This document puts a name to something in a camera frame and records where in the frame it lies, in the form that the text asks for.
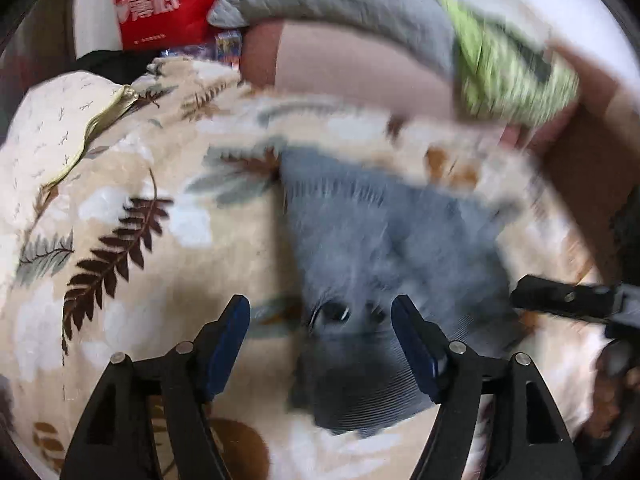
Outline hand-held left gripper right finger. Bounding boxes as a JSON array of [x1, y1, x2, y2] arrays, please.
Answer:
[[391, 294, 583, 480]]

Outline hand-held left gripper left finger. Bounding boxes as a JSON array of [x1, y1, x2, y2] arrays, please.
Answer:
[[65, 294, 251, 480]]

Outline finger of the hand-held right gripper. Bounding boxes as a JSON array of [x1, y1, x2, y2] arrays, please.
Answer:
[[510, 274, 626, 322]]

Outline blue denim pants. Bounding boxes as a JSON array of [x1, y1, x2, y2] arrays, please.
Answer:
[[277, 145, 531, 436]]

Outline person's right hand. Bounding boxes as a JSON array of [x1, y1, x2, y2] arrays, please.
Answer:
[[592, 340, 640, 436]]

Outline leaf-print fleece blanket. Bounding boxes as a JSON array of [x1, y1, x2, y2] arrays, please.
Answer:
[[0, 57, 621, 480]]

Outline green patterned cloth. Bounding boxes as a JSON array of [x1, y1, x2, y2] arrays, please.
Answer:
[[435, 0, 581, 126]]

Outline pink pillow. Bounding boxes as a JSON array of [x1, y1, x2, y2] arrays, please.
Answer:
[[242, 20, 506, 126]]

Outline white twig-print pillow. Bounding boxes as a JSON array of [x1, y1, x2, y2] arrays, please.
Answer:
[[0, 72, 138, 191]]

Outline colourful printed packet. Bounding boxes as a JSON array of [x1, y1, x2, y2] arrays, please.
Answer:
[[160, 30, 243, 68]]

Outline black cloth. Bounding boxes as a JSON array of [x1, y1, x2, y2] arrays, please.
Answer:
[[75, 50, 166, 86]]

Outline red bag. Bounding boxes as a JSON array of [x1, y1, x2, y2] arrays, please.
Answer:
[[114, 0, 246, 51]]

